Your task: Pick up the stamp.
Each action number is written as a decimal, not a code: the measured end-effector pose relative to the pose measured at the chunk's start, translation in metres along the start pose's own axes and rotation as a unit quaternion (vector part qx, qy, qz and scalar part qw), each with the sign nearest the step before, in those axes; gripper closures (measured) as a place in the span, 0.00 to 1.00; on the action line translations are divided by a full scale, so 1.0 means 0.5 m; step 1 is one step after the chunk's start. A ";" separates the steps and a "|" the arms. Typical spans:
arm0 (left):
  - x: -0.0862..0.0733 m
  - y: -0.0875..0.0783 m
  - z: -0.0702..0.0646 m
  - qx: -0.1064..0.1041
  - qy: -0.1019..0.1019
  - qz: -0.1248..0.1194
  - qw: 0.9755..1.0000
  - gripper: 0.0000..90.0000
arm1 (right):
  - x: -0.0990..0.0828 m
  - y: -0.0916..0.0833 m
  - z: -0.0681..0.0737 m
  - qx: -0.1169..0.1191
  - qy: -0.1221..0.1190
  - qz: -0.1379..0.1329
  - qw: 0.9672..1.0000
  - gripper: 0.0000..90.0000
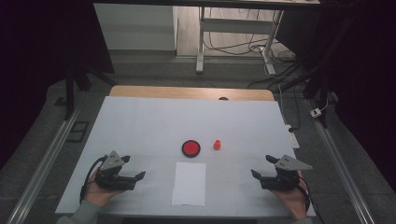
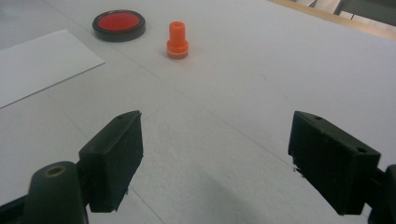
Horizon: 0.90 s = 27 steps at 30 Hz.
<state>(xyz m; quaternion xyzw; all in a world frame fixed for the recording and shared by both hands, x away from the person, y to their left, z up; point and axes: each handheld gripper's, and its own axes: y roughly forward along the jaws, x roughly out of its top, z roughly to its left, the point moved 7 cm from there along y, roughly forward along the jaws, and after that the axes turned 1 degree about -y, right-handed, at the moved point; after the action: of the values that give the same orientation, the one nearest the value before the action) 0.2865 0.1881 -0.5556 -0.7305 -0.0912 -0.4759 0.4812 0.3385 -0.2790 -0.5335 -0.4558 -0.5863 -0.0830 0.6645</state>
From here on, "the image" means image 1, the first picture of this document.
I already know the white-framed desk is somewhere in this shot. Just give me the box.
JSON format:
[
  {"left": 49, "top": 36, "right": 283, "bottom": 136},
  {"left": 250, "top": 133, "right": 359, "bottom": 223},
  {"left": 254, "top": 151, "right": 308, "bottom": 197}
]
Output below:
[{"left": 92, "top": 0, "right": 321, "bottom": 76}]

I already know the person's left hand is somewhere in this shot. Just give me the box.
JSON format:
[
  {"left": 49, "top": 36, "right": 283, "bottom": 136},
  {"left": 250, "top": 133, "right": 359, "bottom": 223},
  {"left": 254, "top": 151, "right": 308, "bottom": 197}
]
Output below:
[{"left": 83, "top": 169, "right": 126, "bottom": 208}]

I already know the metal floor rail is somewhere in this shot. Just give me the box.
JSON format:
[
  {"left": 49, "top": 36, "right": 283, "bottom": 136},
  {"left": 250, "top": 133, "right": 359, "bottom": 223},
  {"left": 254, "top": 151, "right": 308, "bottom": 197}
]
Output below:
[
  {"left": 306, "top": 99, "right": 376, "bottom": 224},
  {"left": 6, "top": 106, "right": 82, "bottom": 224}
]

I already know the round red ink pad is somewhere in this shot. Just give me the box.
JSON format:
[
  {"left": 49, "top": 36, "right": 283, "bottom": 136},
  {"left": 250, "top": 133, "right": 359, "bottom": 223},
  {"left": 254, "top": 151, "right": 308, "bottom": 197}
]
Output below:
[{"left": 181, "top": 139, "right": 202, "bottom": 159}]

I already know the white paper sheet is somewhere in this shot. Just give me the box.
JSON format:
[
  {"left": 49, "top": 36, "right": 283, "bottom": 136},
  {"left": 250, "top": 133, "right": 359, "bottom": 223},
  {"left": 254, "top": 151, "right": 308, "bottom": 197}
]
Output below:
[{"left": 171, "top": 161, "right": 207, "bottom": 207}]

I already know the large white table cover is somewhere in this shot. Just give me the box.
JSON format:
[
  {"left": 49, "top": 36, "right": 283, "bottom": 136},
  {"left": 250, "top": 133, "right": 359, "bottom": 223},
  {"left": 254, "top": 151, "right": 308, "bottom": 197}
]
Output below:
[{"left": 55, "top": 95, "right": 317, "bottom": 217}]

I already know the black floor frame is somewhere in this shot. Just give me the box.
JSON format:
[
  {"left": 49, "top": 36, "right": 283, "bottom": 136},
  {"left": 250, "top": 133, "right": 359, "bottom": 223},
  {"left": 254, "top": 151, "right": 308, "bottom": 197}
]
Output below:
[{"left": 65, "top": 120, "right": 91, "bottom": 144}]

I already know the white power strip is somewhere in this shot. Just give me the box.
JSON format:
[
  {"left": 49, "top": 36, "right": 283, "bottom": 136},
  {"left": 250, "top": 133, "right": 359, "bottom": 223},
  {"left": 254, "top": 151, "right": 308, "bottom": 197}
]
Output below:
[{"left": 285, "top": 124, "right": 301, "bottom": 149}]

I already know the left hand-held gripper cable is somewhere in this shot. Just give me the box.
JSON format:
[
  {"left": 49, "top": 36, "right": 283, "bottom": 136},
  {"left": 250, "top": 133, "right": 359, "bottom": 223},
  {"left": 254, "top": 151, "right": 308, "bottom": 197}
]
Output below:
[{"left": 79, "top": 155, "right": 108, "bottom": 204}]

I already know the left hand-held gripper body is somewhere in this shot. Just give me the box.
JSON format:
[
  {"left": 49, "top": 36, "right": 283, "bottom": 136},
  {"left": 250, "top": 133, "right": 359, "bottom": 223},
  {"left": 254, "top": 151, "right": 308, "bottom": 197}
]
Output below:
[{"left": 94, "top": 150, "right": 137, "bottom": 191}]

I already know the person's right hand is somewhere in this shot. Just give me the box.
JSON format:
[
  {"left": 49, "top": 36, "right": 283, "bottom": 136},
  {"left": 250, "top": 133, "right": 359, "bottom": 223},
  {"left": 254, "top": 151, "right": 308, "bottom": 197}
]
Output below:
[{"left": 270, "top": 171, "right": 311, "bottom": 220}]

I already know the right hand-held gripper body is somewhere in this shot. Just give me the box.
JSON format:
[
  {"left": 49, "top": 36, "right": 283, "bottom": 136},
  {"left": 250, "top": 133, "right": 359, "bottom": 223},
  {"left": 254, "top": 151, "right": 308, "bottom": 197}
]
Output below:
[{"left": 261, "top": 154, "right": 314, "bottom": 191}]

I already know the right hand-held gripper cable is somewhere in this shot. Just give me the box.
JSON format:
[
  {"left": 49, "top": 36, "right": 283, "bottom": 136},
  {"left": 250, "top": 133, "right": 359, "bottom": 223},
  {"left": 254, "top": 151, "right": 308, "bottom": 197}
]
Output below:
[{"left": 297, "top": 175, "right": 326, "bottom": 224}]

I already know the black stand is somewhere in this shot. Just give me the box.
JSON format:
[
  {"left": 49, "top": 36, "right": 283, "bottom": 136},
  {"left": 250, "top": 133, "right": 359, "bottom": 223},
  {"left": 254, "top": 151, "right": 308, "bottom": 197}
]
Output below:
[
  {"left": 64, "top": 55, "right": 120, "bottom": 120},
  {"left": 279, "top": 12, "right": 359, "bottom": 129}
]

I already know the black floor cable bundle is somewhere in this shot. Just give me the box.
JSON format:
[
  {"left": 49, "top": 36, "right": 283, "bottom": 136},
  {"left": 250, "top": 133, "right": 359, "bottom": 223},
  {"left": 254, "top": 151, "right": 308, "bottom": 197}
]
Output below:
[{"left": 204, "top": 7, "right": 302, "bottom": 132}]

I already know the white cabinet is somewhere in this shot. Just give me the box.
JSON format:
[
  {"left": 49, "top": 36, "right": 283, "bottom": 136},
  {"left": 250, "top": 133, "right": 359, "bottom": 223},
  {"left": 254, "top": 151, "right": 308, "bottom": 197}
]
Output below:
[{"left": 93, "top": 3, "right": 178, "bottom": 51}]

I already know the hand-held gripper cable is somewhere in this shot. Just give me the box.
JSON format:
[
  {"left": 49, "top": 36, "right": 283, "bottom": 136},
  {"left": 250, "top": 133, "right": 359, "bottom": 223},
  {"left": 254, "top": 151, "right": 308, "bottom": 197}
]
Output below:
[
  {"left": 79, "top": 155, "right": 108, "bottom": 204},
  {"left": 297, "top": 175, "right": 326, "bottom": 224}
]

